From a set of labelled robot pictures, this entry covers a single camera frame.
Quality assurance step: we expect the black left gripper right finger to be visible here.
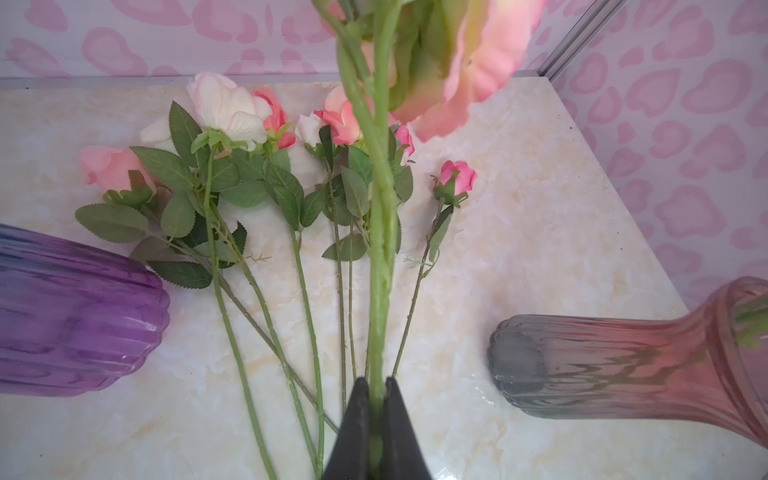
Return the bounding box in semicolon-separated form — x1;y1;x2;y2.
382;377;432;480

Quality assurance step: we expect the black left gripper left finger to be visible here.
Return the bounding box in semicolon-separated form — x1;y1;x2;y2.
322;377;371;480

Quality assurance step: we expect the red grey glass vase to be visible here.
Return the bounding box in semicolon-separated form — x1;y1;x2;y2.
487;277;767;446

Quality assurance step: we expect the purple blue glass vase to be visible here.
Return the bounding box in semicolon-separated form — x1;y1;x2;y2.
1;225;170;397

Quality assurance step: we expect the dark pink rose stem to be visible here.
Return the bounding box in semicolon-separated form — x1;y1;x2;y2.
295;86;374;377

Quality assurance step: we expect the pink bud rose stem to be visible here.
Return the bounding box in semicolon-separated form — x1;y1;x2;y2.
74;145;340;480

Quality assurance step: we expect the cream white rose stem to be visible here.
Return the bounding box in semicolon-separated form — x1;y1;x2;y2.
139;71;328;478

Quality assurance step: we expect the aluminium frame post right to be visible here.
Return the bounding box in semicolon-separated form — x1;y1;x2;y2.
537;0;627;82

